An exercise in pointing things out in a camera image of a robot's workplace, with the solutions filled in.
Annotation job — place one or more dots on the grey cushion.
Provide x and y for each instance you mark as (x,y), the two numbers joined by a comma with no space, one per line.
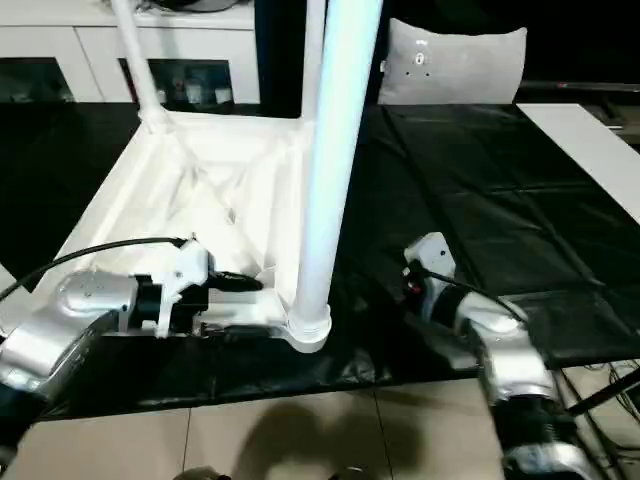
(465,65)

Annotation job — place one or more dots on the white plastic table leg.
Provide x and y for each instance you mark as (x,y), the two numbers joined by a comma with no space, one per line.
(335,150)
(5,274)
(311,60)
(137,65)

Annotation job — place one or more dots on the white sideboard with glass doors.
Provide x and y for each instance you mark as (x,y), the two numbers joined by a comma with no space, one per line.
(200,40)

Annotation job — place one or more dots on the small white jar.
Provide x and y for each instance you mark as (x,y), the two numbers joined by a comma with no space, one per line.
(192,92)
(161,95)
(220,95)

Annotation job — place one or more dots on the white flat board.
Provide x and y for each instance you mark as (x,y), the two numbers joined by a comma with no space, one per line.
(590,145)

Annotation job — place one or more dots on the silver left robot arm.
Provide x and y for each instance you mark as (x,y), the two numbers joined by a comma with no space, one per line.
(85,295)

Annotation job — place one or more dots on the black work mat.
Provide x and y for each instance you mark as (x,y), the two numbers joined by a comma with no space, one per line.
(500,200)

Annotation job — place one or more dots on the black metal floor bar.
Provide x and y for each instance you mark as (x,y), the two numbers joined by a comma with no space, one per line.
(605,392)

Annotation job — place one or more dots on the grey rounded bag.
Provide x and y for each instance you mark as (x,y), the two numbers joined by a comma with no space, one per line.
(200,4)

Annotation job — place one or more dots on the white plastic table top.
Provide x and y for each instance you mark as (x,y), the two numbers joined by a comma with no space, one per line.
(150,200)

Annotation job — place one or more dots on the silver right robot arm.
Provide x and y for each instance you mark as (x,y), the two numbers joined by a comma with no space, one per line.
(515,360)

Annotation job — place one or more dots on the black furniture with gold label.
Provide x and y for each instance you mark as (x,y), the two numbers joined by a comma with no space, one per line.
(280,50)

